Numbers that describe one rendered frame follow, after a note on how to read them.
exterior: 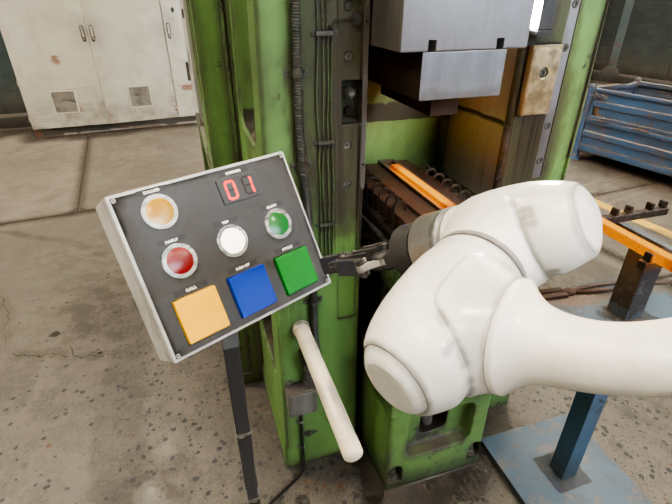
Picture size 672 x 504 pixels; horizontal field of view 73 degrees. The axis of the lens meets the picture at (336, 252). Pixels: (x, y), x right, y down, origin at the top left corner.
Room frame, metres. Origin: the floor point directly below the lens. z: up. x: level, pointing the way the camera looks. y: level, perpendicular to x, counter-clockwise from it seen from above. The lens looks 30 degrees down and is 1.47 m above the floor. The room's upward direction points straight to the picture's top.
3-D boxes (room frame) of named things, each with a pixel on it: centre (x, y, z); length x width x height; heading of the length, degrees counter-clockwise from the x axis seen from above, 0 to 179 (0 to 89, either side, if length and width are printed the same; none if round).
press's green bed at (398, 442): (1.25, -0.25, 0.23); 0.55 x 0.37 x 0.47; 18
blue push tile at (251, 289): (0.67, 0.15, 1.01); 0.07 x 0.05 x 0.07; 133
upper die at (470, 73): (1.22, -0.20, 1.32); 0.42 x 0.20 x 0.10; 18
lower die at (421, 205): (1.22, -0.20, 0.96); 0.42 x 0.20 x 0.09; 18
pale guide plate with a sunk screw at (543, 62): (1.25, -0.53, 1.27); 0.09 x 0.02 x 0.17; 108
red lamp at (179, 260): (0.64, 0.25, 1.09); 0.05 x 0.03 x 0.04; 108
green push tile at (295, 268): (0.74, 0.08, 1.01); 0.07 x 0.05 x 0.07; 133
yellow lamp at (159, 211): (0.67, 0.28, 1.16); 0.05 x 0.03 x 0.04; 108
